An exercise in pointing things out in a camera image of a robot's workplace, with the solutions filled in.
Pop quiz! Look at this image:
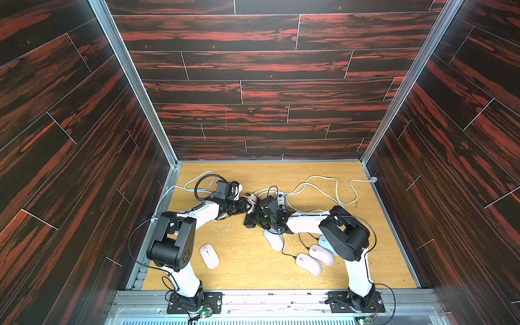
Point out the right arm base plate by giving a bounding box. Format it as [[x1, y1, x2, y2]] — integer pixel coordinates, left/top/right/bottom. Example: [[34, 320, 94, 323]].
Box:
[[324, 290, 385, 314]]

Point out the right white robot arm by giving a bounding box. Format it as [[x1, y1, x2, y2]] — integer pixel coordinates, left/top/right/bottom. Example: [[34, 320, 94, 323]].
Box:
[[241, 196, 375, 301]]

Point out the black mouse cable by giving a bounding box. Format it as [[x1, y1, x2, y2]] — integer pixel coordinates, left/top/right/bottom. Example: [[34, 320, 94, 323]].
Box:
[[279, 233, 322, 259]]

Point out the white mouse centre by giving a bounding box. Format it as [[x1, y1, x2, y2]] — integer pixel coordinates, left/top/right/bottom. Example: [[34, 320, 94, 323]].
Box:
[[264, 230, 284, 251]]

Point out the aluminium frame post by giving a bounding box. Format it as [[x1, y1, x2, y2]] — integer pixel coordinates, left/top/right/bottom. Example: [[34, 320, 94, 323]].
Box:
[[89, 0, 180, 290], [361, 0, 464, 288]]

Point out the pink mouse rear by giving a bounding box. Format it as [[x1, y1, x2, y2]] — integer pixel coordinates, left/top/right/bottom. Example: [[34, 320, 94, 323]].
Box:
[[309, 245, 335, 267]]

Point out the aluminium frame right post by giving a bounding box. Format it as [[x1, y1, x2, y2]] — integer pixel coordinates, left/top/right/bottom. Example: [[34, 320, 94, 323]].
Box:
[[361, 0, 464, 288]]

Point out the light blue mouse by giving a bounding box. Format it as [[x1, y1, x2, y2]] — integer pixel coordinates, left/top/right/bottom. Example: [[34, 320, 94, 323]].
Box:
[[318, 236, 337, 256]]

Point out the aluminium frame left post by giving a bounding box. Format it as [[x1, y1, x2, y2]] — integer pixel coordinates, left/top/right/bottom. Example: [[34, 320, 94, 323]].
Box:
[[89, 0, 180, 290]]

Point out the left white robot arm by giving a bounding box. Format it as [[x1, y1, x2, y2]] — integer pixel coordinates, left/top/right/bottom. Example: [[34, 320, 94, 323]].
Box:
[[146, 197, 255, 298]]

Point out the white cable right side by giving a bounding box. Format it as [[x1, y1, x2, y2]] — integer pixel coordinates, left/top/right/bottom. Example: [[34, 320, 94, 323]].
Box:
[[251, 175, 378, 218]]

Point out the white power strip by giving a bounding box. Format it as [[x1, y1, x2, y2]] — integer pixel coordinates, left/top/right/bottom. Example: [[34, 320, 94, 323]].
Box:
[[276, 194, 286, 207]]

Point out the white wireless mouse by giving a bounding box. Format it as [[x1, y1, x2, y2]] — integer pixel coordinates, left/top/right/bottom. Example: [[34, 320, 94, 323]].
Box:
[[199, 243, 220, 269]]

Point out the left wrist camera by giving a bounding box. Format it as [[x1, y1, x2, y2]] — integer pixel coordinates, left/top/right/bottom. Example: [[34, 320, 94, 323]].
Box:
[[213, 180, 242, 200]]

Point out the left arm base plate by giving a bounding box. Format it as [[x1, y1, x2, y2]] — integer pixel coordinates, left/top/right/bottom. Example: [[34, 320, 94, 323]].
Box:
[[167, 291, 223, 318]]

